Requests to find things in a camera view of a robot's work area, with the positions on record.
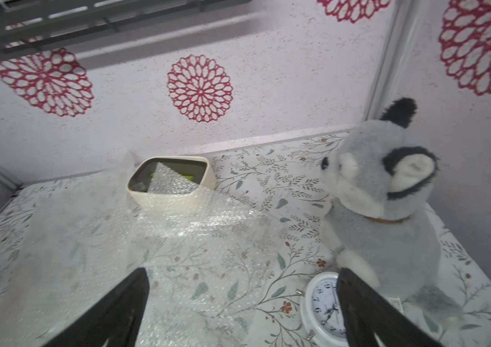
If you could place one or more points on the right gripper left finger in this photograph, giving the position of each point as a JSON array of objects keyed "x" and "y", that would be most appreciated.
[{"x": 113, "y": 321}]

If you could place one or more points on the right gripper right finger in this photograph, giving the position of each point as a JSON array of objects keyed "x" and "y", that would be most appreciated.
[{"x": 370, "y": 320}]

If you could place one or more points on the bubble wrap sheet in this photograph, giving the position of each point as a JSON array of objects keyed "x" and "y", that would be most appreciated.
[
  {"x": 207, "y": 271},
  {"x": 73, "y": 255}
]

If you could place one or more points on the small white round clock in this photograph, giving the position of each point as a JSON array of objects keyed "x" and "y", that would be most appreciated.
[{"x": 321, "y": 312}]

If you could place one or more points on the grey raccoon plush toy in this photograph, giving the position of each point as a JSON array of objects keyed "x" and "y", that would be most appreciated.
[{"x": 379, "y": 180}]

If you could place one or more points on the cream box with dark lid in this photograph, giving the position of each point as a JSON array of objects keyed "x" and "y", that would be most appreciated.
[{"x": 176, "y": 184}]

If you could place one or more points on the grey metal wall shelf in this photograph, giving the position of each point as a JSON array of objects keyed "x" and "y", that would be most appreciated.
[{"x": 29, "y": 27}]

